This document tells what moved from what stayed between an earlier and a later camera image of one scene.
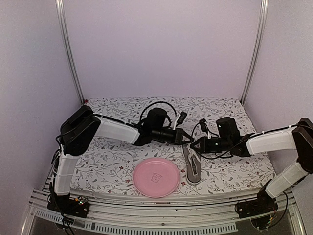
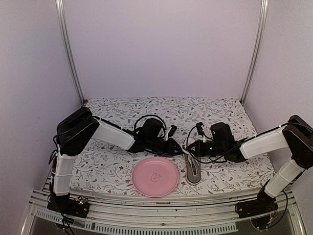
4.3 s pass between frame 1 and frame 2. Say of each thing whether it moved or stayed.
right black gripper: moved
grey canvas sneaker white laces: stayed
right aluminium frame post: stayed
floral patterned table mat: stayed
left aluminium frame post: stayed
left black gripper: moved
